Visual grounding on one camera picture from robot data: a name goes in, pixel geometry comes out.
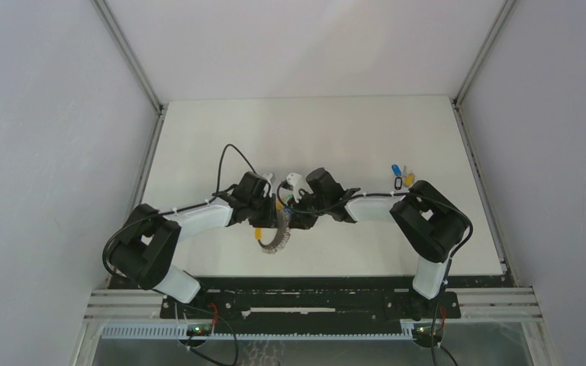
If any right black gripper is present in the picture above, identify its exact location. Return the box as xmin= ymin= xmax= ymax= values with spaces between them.
xmin=288 ymin=189 xmax=330 ymax=230

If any metal keyring with small rings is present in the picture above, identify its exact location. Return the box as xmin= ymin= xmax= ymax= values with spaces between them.
xmin=254 ymin=199 xmax=291 ymax=255

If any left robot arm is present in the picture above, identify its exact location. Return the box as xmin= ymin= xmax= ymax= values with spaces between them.
xmin=102 ymin=172 xmax=274 ymax=318

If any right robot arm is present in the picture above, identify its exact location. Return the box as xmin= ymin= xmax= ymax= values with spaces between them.
xmin=275 ymin=168 xmax=474 ymax=317

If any black key tag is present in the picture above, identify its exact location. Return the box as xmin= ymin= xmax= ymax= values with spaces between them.
xmin=394 ymin=176 xmax=403 ymax=191

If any blue key tag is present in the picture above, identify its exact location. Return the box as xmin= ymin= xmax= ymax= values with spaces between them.
xmin=391 ymin=164 xmax=402 ymax=177

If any yellow key tag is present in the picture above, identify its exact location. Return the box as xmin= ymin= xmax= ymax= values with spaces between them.
xmin=402 ymin=172 xmax=416 ymax=188

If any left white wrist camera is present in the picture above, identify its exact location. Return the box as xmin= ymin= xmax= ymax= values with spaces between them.
xmin=262 ymin=172 xmax=275 ymax=184

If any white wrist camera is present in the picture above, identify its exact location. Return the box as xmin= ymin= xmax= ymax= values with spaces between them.
xmin=262 ymin=172 xmax=275 ymax=184
xmin=285 ymin=173 xmax=304 ymax=203

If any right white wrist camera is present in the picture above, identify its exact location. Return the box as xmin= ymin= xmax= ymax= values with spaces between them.
xmin=285 ymin=173 xmax=304 ymax=203

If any left camera cable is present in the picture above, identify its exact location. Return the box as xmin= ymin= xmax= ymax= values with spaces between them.
xmin=101 ymin=143 xmax=259 ymax=279

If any camera cable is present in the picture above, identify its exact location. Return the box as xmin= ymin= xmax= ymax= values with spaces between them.
xmin=101 ymin=143 xmax=259 ymax=279
xmin=276 ymin=181 xmax=475 ymax=366

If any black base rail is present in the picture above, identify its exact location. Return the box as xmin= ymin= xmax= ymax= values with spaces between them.
xmin=159 ymin=276 xmax=462 ymax=336

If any left aluminium frame post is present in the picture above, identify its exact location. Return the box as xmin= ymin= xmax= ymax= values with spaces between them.
xmin=72 ymin=0 xmax=168 ymax=366

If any aluminium frame post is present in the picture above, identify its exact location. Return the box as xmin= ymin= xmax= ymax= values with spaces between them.
xmin=72 ymin=0 xmax=168 ymax=366
xmin=450 ymin=0 xmax=562 ymax=366

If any right camera cable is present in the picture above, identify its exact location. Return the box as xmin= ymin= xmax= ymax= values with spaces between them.
xmin=276 ymin=181 xmax=475 ymax=366

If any white cable duct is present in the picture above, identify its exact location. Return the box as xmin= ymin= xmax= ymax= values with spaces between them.
xmin=99 ymin=323 xmax=426 ymax=341

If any right aluminium frame post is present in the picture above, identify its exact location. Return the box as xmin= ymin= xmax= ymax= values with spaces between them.
xmin=450 ymin=0 xmax=562 ymax=366

